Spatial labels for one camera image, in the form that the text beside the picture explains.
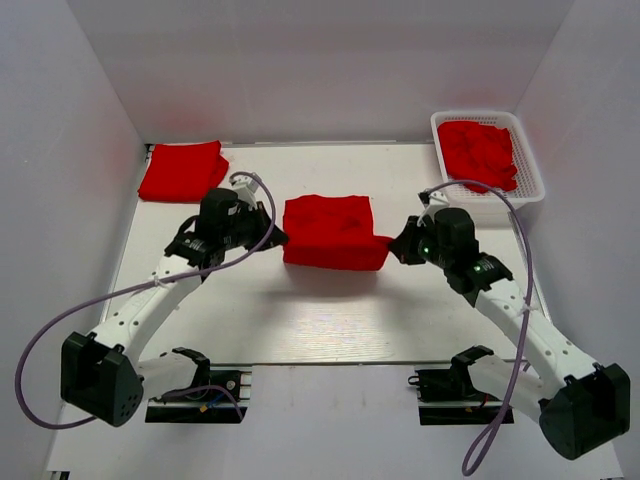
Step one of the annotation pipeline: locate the folded red t shirt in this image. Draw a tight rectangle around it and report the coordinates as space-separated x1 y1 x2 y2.
138 141 229 203

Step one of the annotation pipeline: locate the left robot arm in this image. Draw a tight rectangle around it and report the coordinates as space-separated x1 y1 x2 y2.
61 179 288 427

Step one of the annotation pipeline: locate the red t shirt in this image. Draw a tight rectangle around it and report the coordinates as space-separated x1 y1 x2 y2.
283 194 391 272
138 141 229 203

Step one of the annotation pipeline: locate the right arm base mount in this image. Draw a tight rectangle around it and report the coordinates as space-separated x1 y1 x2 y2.
407 368 502 426

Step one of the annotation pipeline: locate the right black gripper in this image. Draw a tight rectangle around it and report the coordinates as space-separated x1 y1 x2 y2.
389 215 453 269

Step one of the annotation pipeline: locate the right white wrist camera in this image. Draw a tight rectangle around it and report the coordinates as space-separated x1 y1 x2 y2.
417 190 450 226

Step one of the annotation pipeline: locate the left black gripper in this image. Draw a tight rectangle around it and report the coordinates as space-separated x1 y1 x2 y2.
220 201 288 252

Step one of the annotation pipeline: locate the white plastic basket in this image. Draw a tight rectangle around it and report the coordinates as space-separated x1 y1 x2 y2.
431 110 545 208

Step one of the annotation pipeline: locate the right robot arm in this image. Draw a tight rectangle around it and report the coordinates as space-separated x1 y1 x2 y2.
389 208 631 460

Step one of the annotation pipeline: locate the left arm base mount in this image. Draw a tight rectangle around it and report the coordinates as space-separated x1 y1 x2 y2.
145 366 252 425

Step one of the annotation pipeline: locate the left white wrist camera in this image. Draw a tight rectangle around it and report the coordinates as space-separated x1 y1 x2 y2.
229 172 259 210

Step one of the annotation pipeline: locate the red shirts pile in basket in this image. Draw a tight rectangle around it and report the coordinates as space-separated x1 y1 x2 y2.
437 121 518 192

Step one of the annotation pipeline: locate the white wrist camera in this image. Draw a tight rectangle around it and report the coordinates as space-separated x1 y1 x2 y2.
417 190 450 226
229 172 259 210

